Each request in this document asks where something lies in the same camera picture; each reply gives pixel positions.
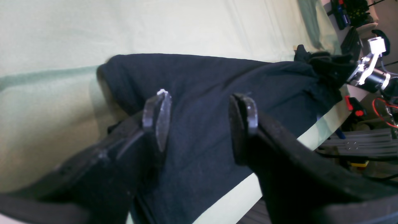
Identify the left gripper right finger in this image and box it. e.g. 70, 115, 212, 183
229, 94, 398, 224

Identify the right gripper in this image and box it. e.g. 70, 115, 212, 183
309, 52, 391, 92

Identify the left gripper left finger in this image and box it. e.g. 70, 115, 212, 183
1, 89, 172, 224

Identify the black T-shirt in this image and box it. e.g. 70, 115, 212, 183
98, 54, 342, 224

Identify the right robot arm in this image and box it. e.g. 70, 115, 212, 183
307, 52, 397, 129

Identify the blue orange bar clamp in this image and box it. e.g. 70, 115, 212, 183
344, 95, 367, 117

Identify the blue clamp at right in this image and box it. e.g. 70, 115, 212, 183
327, 0, 351, 30

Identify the light green table cloth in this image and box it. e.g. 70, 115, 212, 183
0, 0, 352, 224

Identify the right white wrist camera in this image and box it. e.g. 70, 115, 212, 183
367, 37, 386, 56

